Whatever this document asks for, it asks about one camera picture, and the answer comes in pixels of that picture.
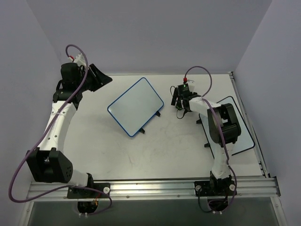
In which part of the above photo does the blue framed whiteboard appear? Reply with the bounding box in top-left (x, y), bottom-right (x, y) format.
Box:
top-left (107, 77), bottom-right (164, 137)

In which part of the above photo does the green whiteboard eraser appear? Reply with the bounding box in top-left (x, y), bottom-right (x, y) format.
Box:
top-left (175, 103), bottom-right (183, 111)

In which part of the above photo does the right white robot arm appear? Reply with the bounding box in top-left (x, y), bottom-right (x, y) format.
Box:
top-left (171, 83), bottom-right (241, 194)

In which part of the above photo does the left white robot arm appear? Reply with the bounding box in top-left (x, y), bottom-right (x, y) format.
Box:
top-left (26, 63), bottom-right (112, 197)

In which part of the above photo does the black framed whiteboard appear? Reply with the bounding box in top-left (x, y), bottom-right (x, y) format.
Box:
top-left (199, 96), bottom-right (255, 158)

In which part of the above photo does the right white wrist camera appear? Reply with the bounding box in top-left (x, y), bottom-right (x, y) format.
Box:
top-left (183, 77), bottom-right (195, 92)

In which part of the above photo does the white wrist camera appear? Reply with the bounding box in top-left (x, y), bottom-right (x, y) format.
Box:
top-left (68, 53), bottom-right (87, 67)
top-left (183, 77), bottom-right (195, 92)

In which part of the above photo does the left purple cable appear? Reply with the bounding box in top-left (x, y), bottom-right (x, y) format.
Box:
top-left (8, 44), bottom-right (113, 216)

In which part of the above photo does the purple cable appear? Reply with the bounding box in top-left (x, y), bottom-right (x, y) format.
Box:
top-left (183, 66), bottom-right (237, 212)
top-left (8, 44), bottom-right (113, 216)

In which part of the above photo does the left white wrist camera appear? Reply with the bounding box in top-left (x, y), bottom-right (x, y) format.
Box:
top-left (68, 53), bottom-right (87, 67)

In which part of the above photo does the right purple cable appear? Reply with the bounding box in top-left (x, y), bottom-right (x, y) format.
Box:
top-left (183, 66), bottom-right (237, 212)

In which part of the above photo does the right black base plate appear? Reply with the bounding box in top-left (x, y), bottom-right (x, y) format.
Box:
top-left (194, 180), bottom-right (237, 197)

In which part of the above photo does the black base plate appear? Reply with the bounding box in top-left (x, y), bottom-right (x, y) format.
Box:
top-left (67, 182), bottom-right (111, 199)
top-left (194, 180), bottom-right (237, 197)

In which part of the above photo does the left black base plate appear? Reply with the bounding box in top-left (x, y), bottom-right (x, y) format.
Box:
top-left (67, 182), bottom-right (111, 199)

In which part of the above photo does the aluminium mounting rail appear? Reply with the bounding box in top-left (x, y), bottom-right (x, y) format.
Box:
top-left (27, 176), bottom-right (281, 202)

